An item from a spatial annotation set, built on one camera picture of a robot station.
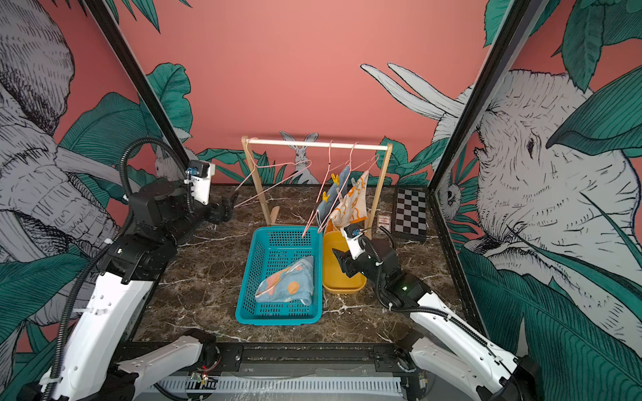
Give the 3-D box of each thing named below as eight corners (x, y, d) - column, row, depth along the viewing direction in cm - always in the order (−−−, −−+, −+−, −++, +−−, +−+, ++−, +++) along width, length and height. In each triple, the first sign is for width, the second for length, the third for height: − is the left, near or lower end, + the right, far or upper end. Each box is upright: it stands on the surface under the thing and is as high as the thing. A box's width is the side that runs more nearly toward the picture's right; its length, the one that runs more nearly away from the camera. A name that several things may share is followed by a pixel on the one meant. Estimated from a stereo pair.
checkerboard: (390, 234, 105) (391, 231, 103) (395, 186, 123) (396, 183, 122) (426, 241, 102) (428, 239, 101) (426, 191, 121) (427, 189, 119)
